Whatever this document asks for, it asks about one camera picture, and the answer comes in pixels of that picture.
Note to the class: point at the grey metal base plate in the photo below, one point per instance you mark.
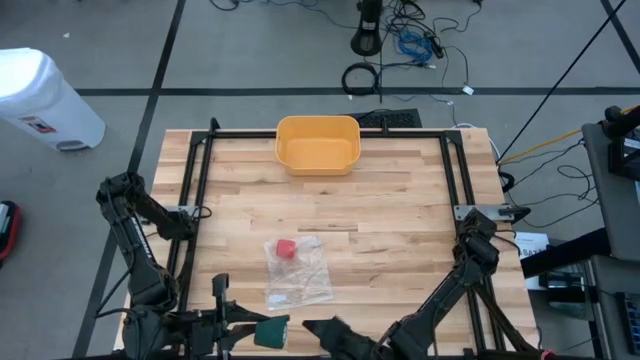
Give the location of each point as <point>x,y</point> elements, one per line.
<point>465,211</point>
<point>177,208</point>

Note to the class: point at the red elastic bandage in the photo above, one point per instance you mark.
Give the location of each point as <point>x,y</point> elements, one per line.
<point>286,249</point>

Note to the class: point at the yellow plastic bin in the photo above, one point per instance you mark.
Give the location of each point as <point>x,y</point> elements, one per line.
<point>317,155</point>

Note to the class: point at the black stand base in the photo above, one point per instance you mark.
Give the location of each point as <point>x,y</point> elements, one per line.
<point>366,42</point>

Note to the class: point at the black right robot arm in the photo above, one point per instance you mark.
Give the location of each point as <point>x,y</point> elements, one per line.
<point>450,290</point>

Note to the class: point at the clear plastic zip bag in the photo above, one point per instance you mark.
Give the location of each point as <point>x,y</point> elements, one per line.
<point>300,280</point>

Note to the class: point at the grey cabinet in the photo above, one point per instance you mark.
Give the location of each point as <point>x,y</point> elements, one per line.
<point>607,300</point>

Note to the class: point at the white printed paper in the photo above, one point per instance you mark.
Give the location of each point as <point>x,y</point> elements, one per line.
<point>532,247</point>

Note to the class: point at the black metal table frame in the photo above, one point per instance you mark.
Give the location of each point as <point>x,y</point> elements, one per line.
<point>235,134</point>

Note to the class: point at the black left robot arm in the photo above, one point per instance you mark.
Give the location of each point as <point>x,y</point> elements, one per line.
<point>142,280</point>

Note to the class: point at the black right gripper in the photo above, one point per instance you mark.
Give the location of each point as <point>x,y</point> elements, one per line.
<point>350,347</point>

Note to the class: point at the red and black case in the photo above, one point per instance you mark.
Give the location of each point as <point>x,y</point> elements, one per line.
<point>7,230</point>

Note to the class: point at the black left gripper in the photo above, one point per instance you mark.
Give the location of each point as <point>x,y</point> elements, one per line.
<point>215,330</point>

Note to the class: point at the white plastic trash can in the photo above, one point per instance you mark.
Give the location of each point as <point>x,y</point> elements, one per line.
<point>40,95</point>

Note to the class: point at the small red tag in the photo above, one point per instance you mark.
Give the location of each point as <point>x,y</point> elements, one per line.
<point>548,354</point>

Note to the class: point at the grey desk top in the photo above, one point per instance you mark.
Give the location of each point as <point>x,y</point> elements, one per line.
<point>605,200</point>

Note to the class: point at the dark green elastic bandage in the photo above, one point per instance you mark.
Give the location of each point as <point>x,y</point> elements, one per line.
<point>270,332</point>

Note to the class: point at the black backlit keyboard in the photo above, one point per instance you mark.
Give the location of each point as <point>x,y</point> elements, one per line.
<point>631,320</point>

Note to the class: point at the black flat bar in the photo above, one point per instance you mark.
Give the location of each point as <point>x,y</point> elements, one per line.
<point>575,252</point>

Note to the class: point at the black desk equipment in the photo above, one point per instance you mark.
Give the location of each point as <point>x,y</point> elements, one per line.
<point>620,125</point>

